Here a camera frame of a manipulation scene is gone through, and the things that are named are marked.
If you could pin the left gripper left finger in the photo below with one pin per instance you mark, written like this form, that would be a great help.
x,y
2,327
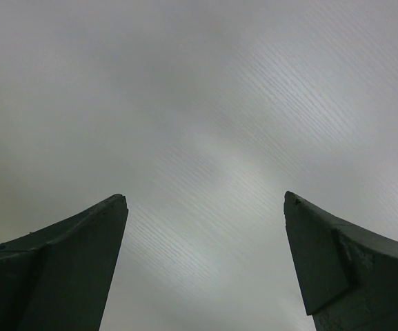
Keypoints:
x,y
59,277

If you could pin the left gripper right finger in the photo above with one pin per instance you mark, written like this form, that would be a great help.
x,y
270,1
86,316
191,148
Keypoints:
x,y
348,275

